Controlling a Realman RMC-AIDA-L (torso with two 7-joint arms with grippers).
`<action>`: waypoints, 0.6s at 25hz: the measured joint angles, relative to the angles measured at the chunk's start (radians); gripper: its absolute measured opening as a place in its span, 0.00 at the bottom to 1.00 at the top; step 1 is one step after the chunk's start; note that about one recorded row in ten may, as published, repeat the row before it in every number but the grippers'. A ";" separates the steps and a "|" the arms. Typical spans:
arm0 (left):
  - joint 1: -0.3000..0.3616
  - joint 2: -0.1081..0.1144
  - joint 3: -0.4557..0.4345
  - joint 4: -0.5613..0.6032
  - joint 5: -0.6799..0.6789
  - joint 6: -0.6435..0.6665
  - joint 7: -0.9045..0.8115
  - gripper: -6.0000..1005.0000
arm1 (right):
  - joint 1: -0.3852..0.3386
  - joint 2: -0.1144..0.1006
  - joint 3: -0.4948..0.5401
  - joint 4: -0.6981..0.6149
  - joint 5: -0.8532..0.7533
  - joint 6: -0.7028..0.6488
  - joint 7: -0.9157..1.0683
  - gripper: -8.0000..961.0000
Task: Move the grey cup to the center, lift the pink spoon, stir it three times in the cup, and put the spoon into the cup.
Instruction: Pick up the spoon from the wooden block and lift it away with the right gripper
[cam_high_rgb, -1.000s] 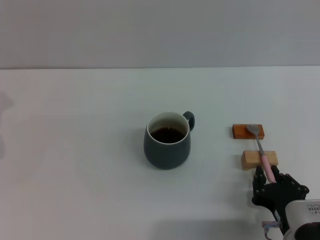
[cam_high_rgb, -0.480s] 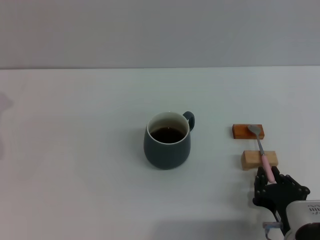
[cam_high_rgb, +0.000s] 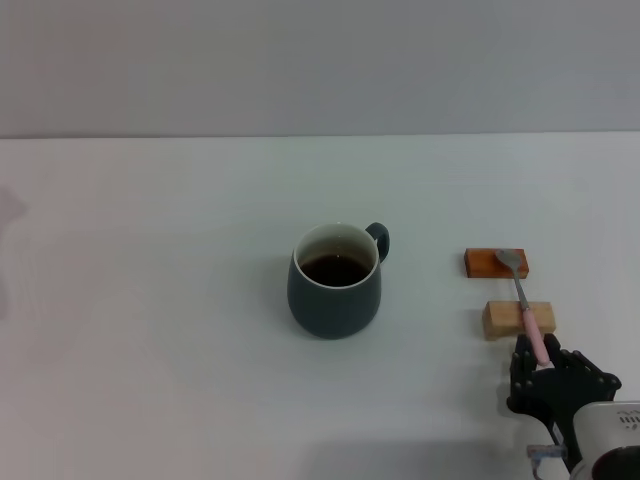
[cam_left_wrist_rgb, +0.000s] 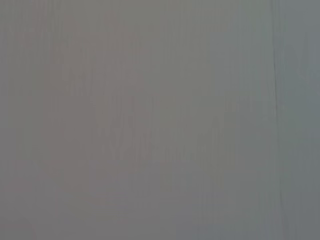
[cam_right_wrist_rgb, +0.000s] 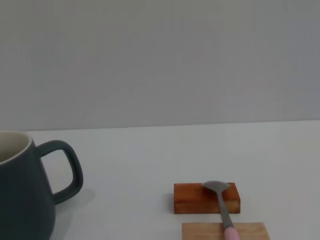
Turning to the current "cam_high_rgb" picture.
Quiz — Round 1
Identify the grey right gripper cable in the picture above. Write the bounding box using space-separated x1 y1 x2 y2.
527 442 569 476

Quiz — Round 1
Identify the dark coffee liquid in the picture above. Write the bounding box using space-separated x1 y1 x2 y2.
299 254 372 289

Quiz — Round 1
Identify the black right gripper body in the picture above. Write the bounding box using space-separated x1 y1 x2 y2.
509 367 614 441

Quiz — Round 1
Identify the pink handled metal spoon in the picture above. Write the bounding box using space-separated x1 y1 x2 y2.
494 248 553 367

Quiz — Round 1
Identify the reddish brown wooden block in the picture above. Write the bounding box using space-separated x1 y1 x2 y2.
463 247 530 280

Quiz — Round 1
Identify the light wooden arch block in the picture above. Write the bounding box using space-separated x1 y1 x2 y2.
482 300 557 344

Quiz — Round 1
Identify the dark grey ceramic cup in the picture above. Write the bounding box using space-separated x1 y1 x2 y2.
286 221 391 341

